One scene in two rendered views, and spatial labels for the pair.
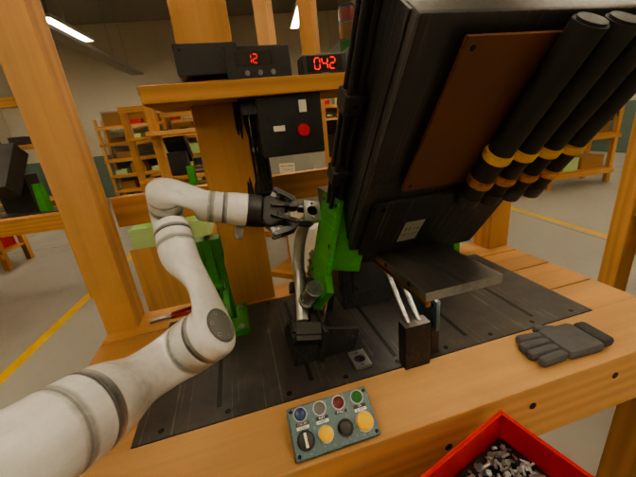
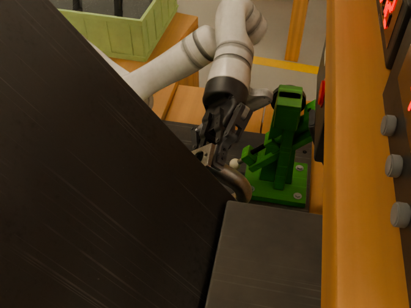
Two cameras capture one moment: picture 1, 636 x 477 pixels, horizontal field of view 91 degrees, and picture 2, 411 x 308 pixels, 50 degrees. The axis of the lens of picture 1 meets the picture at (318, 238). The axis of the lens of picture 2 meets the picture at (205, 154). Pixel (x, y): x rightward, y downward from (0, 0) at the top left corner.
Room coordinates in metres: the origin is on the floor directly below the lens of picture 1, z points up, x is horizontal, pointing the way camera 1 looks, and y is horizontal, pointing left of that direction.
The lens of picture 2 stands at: (0.92, -0.42, 1.72)
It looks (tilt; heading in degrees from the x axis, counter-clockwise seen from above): 46 degrees down; 115
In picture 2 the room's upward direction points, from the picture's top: straight up
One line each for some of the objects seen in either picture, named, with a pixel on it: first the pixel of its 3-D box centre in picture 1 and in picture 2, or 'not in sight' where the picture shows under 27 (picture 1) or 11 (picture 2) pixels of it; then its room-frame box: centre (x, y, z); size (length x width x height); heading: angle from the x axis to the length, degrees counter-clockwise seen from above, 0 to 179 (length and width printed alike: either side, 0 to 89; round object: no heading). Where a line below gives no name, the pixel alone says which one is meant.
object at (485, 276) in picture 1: (407, 253); not in sight; (0.67, -0.21, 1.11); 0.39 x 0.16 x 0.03; 13
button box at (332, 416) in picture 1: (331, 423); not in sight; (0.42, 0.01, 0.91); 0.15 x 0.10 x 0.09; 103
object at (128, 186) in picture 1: (163, 154); not in sight; (9.66, 4.30, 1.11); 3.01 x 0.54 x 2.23; 98
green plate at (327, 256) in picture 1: (338, 238); not in sight; (0.67, -0.05, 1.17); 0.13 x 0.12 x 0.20; 103
